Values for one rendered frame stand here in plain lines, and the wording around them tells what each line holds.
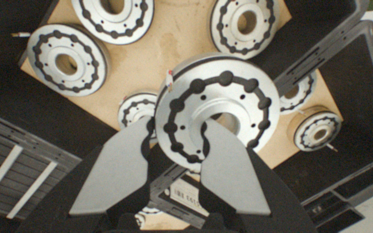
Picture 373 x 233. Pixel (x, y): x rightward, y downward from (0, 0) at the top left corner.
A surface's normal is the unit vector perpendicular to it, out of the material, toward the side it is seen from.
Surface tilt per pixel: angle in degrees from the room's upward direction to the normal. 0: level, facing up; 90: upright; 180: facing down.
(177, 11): 0
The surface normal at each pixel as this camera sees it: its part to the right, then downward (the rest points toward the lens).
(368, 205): -0.78, -0.51
